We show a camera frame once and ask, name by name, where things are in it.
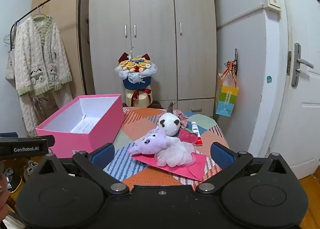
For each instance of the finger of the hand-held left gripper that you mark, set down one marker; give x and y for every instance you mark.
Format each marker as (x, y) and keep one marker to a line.
(51, 141)

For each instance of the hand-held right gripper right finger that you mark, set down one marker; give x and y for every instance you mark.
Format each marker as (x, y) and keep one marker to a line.
(222, 156)

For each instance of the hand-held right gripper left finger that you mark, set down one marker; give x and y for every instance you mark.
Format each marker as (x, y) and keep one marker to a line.
(102, 157)

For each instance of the pink cardboard box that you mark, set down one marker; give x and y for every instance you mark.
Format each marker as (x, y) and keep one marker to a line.
(82, 141)

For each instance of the pink envelope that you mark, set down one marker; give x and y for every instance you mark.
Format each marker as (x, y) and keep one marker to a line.
(195, 169)

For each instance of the red strawberry plush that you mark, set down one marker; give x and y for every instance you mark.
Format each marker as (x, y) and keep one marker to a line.
(187, 136)

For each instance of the white mesh bath sponge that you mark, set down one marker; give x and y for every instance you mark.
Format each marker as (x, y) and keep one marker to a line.
(176, 155)

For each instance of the purple plush toy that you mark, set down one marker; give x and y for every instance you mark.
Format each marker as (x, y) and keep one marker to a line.
(150, 144)

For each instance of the floral fabric scrunchie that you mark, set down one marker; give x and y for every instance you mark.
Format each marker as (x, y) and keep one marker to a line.
(183, 119)

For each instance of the white plush toy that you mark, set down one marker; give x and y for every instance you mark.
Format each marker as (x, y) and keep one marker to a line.
(168, 124)

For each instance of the person's left hand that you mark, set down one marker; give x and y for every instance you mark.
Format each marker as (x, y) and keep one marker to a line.
(2, 186)

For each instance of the grey sneakers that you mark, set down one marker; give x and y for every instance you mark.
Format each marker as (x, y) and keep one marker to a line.
(31, 166)

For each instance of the red flat packet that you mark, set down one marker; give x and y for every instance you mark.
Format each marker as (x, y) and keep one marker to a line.
(199, 141)

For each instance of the yellow trash bin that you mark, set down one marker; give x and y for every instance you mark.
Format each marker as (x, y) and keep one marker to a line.
(13, 181)

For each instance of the white printed paper sheet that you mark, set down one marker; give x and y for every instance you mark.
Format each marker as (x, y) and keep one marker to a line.
(83, 125)

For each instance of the white tube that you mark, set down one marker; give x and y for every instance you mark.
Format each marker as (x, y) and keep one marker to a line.
(195, 127)

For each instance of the cream fluffy pyjama pants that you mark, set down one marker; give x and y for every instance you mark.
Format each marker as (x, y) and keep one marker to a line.
(57, 99)

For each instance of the colourful striped gift bag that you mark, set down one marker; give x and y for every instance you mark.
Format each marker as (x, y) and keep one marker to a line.
(227, 99)

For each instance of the dark stool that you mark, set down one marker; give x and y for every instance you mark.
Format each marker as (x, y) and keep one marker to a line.
(156, 105)

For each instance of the beige tote bag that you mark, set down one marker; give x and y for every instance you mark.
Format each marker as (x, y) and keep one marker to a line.
(9, 69)

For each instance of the flower bouquet with blue wrap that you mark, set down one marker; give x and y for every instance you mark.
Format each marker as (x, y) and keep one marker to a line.
(136, 74)

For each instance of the blue round sticker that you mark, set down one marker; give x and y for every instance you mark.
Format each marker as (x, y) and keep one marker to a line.
(269, 79)

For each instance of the cream fluffy cardigan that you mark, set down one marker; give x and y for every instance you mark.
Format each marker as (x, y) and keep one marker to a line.
(37, 51)

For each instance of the white door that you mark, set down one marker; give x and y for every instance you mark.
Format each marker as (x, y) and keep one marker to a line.
(305, 119)

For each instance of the black clothes rack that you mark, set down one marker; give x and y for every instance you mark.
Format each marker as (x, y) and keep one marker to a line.
(80, 19)

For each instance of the grey three-door wardrobe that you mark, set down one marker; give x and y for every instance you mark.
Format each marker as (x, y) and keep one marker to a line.
(152, 6)

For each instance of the black wall hook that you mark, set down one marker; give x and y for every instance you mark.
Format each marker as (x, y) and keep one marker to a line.
(236, 55)

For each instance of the white light switch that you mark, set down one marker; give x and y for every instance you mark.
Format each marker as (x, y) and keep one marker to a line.
(271, 1)

